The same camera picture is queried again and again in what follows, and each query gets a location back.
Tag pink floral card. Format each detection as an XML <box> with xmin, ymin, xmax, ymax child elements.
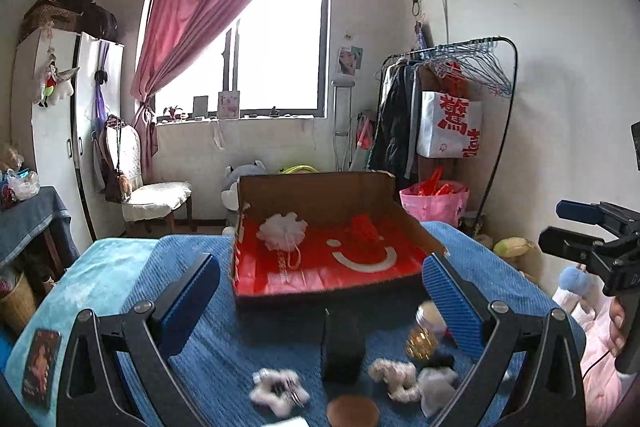
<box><xmin>217</xmin><ymin>90</ymin><xmax>241</xmax><ymax>119</ymax></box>

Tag person's right hand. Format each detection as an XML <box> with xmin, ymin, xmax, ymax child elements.
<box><xmin>607</xmin><ymin>298</ymin><xmax>625</xmax><ymax>358</ymax></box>

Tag dark photo card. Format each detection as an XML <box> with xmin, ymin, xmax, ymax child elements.
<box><xmin>21</xmin><ymin>328</ymin><xmax>62</xmax><ymax>411</ymax></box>

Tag light blue fleece blanket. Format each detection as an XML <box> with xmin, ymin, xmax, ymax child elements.
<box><xmin>4</xmin><ymin>237</ymin><xmax>162</xmax><ymax>427</ymax></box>

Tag hanging plush doll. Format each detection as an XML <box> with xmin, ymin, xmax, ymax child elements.
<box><xmin>32</xmin><ymin>49</ymin><xmax>81</xmax><ymax>108</ymax></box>

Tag grey fuzzy cloth piece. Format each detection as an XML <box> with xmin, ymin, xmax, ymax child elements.
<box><xmin>417</xmin><ymin>367</ymin><xmax>459</xmax><ymax>419</ymax></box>

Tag grey crutch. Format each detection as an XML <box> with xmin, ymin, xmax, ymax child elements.
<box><xmin>331</xmin><ymin>76</ymin><xmax>357</xmax><ymax>174</ymax></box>

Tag brown round lid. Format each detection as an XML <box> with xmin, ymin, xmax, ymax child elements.
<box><xmin>326</xmin><ymin>395</ymin><xmax>381</xmax><ymax>427</ymax></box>

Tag chair with white cushion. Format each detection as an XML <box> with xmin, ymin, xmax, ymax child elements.
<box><xmin>98</xmin><ymin>119</ymin><xmax>194</xmax><ymax>236</ymax></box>

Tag glass jar of yellow capsules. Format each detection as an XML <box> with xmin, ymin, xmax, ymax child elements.
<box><xmin>405</xmin><ymin>301</ymin><xmax>449</xmax><ymax>360</ymax></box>

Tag white fuzzy star hair clip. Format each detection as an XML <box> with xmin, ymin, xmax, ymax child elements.
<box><xmin>250</xmin><ymin>368</ymin><xmax>311</xmax><ymax>409</ymax></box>

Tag blue pompom plush toy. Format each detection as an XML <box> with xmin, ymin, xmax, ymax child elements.
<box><xmin>552</xmin><ymin>265</ymin><xmax>602</xmax><ymax>309</ymax></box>

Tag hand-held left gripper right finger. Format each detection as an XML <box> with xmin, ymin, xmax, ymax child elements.
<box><xmin>421</xmin><ymin>253</ymin><xmax>587</xmax><ymax>427</ymax></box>

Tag pink umbrella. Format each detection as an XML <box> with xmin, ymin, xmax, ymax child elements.
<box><xmin>355</xmin><ymin>113</ymin><xmax>375</xmax><ymax>171</ymax></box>

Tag cardboard box with red lining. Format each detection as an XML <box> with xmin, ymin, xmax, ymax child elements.
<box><xmin>231</xmin><ymin>171</ymin><xmax>448</xmax><ymax>309</ymax></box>

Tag cream crochet scrunchie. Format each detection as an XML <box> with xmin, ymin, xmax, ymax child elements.
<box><xmin>368</xmin><ymin>358</ymin><xmax>422</xmax><ymax>403</ymax></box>

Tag pink garment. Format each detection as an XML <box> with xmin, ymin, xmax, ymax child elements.
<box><xmin>579</xmin><ymin>294</ymin><xmax>627</xmax><ymax>426</ymax></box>

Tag black bag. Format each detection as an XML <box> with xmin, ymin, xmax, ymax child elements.
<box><xmin>52</xmin><ymin>0</ymin><xmax>119</xmax><ymax>42</ymax></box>

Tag wall poster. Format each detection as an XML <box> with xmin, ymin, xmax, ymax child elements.
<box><xmin>337</xmin><ymin>45</ymin><xmax>364</xmax><ymax>76</ymax></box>

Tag black clothes rack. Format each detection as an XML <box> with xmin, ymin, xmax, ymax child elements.
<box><xmin>377</xmin><ymin>37</ymin><xmax>519</xmax><ymax>228</ymax></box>

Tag purple lanyards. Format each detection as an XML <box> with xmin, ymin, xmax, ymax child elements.
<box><xmin>91</xmin><ymin>41</ymin><xmax>112</xmax><ymax>124</ymax></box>

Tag clear plastic bag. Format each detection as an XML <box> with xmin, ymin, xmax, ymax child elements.
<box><xmin>4</xmin><ymin>169</ymin><xmax>42</xmax><ymax>201</ymax></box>

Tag white wardrobe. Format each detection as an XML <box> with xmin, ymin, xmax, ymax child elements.
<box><xmin>11</xmin><ymin>27</ymin><xmax>126</xmax><ymax>244</ymax></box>

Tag window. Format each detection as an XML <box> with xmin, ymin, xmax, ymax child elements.
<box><xmin>144</xmin><ymin>0</ymin><xmax>332</xmax><ymax>124</ymax></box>

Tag blue knitted blanket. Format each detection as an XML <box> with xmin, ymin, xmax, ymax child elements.
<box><xmin>117</xmin><ymin>221</ymin><xmax>587</xmax><ymax>427</ymax></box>

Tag wicker basket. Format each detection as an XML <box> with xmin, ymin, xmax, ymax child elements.
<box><xmin>0</xmin><ymin>272</ymin><xmax>39</xmax><ymax>336</ymax></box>

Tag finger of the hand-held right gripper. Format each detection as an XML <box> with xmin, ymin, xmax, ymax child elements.
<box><xmin>556</xmin><ymin>200</ymin><xmax>640</xmax><ymax>238</ymax></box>
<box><xmin>539</xmin><ymin>227</ymin><xmax>626</xmax><ymax>278</ymax></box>

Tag red knitted pouch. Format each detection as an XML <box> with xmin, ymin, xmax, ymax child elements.
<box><xmin>349</xmin><ymin>214</ymin><xmax>382</xmax><ymax>251</ymax></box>

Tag yellow green plush toy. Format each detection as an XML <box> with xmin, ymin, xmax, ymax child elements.
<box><xmin>492</xmin><ymin>236</ymin><xmax>537</xmax><ymax>259</ymax></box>

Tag leopard print bag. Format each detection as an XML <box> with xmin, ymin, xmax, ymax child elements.
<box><xmin>20</xmin><ymin>0</ymin><xmax>83</xmax><ymax>44</ymax></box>

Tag white mesh bath puff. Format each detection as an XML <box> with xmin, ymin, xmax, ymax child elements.
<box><xmin>257</xmin><ymin>213</ymin><xmax>309</xmax><ymax>253</ymax></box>

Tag black rectangular box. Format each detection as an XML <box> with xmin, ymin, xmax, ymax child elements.
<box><xmin>320</xmin><ymin>309</ymin><xmax>367</xmax><ymax>383</ymax></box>

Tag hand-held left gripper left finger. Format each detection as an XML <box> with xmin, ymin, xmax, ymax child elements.
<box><xmin>55</xmin><ymin>253</ymin><xmax>222</xmax><ymax>427</ymax></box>

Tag white shopping bag red print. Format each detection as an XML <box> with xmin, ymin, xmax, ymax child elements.
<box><xmin>416</xmin><ymin>90</ymin><xmax>484</xmax><ymax>159</ymax></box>

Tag dark hanging coats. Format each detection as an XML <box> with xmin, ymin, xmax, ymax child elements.
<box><xmin>369</xmin><ymin>58</ymin><xmax>422</xmax><ymax>188</ymax></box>

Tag row of wire hangers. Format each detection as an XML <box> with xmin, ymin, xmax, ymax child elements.
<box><xmin>429</xmin><ymin>40</ymin><xmax>514</xmax><ymax>98</ymax></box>

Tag table with denim cloth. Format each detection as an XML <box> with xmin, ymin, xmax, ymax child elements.
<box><xmin>0</xmin><ymin>185</ymin><xmax>82</xmax><ymax>280</ymax></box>

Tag pink bag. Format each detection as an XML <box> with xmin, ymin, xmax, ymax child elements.
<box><xmin>399</xmin><ymin>167</ymin><xmax>471</xmax><ymax>229</ymax></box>

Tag pink curtain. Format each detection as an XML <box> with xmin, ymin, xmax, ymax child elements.
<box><xmin>131</xmin><ymin>0</ymin><xmax>300</xmax><ymax>171</ymax></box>

